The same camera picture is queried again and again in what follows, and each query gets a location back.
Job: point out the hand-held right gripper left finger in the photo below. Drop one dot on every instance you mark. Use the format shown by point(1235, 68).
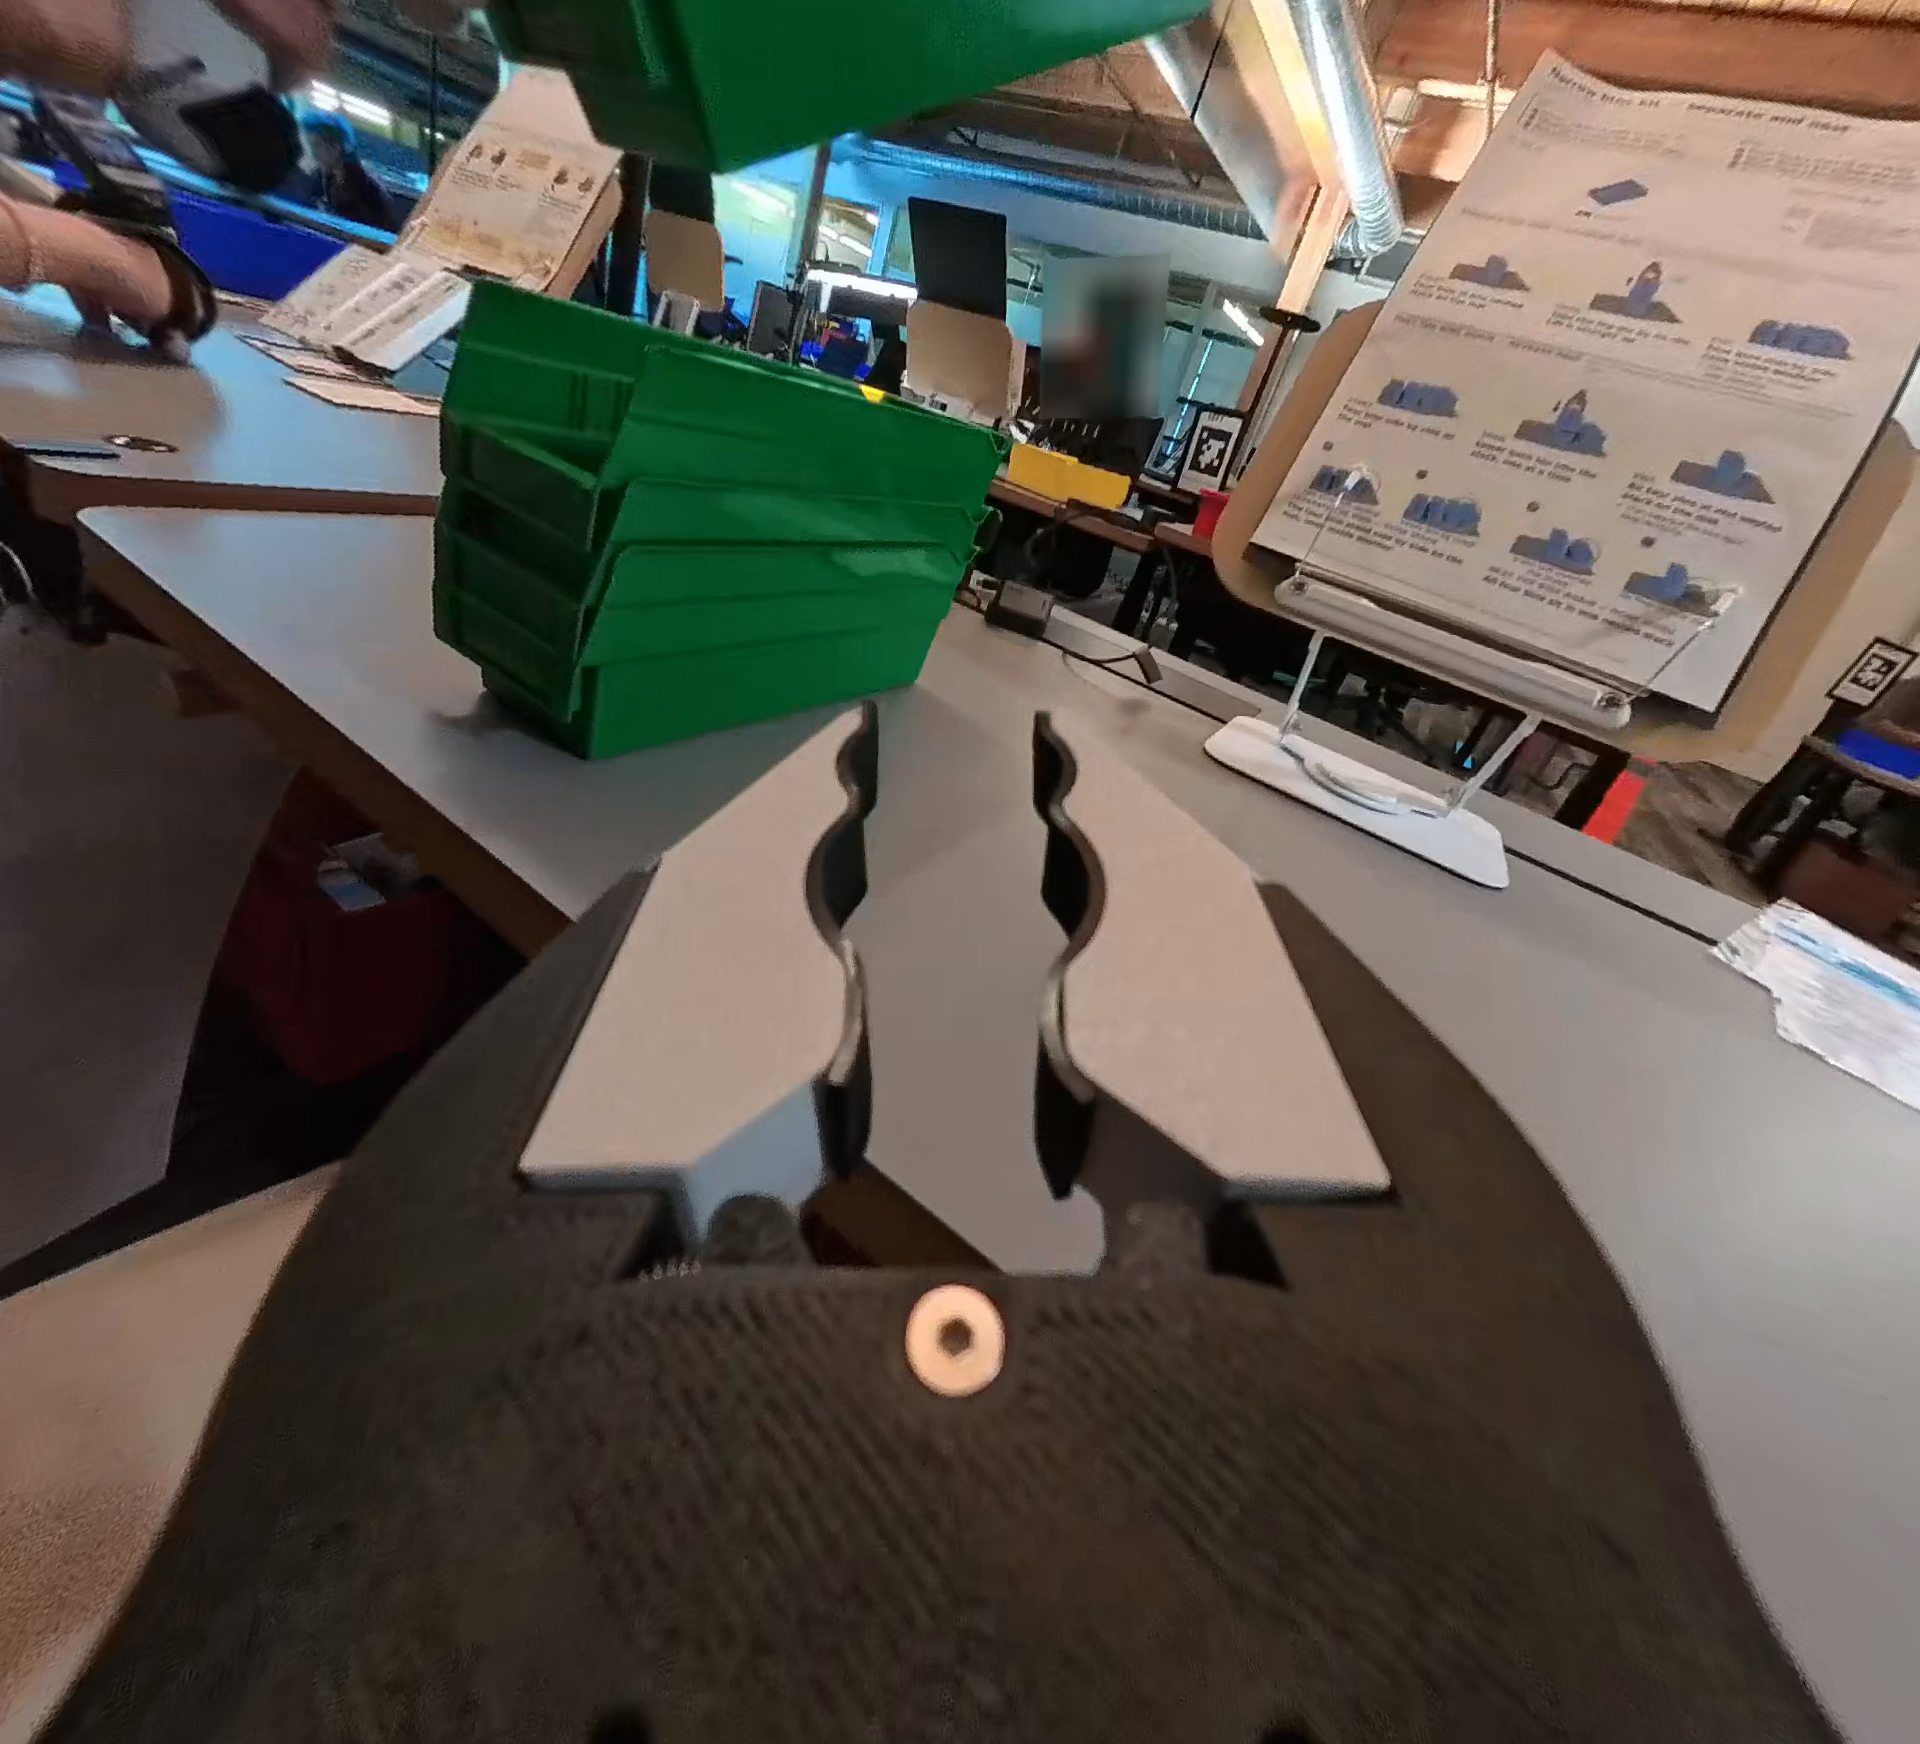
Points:
point(706, 1008)

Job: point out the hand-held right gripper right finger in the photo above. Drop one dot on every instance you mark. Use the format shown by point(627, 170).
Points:
point(1214, 1027)

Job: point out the stack of green bins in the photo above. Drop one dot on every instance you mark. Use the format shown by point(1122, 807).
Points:
point(723, 668)

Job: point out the grey desk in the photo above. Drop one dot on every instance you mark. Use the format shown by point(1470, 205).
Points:
point(225, 435)
point(1574, 1027)

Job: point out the instruction sheet on cardboard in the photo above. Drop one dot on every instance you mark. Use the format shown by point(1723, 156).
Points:
point(514, 182)

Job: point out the blue bin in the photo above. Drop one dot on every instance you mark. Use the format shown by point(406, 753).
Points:
point(270, 235)
point(1885, 753)

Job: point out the red box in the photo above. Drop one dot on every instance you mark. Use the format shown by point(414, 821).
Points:
point(349, 963)

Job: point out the white printed booklet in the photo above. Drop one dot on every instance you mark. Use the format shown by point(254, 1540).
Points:
point(370, 307)

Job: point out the black power adapter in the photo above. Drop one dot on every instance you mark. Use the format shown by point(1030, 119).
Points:
point(1018, 610)

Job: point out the black upright panel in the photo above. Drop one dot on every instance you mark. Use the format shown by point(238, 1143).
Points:
point(957, 259)

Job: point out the large yellow bin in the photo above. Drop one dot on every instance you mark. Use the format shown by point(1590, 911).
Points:
point(1073, 470)

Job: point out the brown backing board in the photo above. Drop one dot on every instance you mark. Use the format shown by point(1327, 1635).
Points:
point(1279, 453)

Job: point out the black white marker tag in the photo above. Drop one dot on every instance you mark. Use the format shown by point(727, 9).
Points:
point(1870, 674)
point(1207, 450)

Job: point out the clear plastic bag blue print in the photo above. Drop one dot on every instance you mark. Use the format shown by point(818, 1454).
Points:
point(1829, 1003)

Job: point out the brown cardboard piece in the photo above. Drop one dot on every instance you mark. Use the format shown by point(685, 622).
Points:
point(963, 357)

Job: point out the instruction sheet with blue pictures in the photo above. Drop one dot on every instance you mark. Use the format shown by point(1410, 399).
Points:
point(1619, 399)

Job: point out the person's beige trouser leg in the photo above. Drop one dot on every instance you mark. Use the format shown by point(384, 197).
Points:
point(90, 1441)

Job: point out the large silver air duct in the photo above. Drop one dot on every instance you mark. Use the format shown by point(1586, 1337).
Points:
point(1303, 17)

